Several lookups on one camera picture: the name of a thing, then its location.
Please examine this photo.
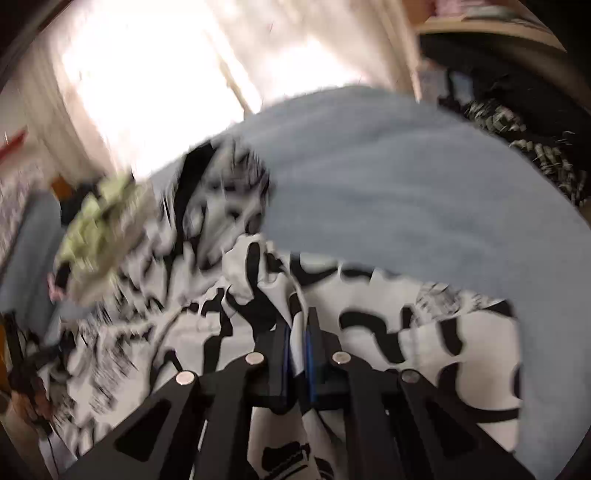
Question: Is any blue bed sheet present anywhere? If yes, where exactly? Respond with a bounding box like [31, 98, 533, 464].
[148, 85, 591, 467]

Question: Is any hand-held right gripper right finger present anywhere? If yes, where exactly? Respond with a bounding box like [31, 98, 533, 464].
[305, 307, 536, 480]

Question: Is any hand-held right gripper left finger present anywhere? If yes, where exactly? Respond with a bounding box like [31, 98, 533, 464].
[60, 320, 294, 480]

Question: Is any folded green jacket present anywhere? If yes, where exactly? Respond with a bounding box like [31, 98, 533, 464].
[58, 173, 153, 278]

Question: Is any white black printed jacket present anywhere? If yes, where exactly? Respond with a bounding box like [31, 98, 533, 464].
[46, 138, 525, 480]

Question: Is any floral sheer curtain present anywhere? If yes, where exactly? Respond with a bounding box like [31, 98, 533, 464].
[203, 0, 416, 116]
[46, 18, 250, 181]

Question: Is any wooden bookshelf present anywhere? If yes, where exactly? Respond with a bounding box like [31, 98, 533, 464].
[413, 0, 568, 51]

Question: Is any black white patterned garment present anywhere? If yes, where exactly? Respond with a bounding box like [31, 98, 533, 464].
[462, 99, 591, 208]

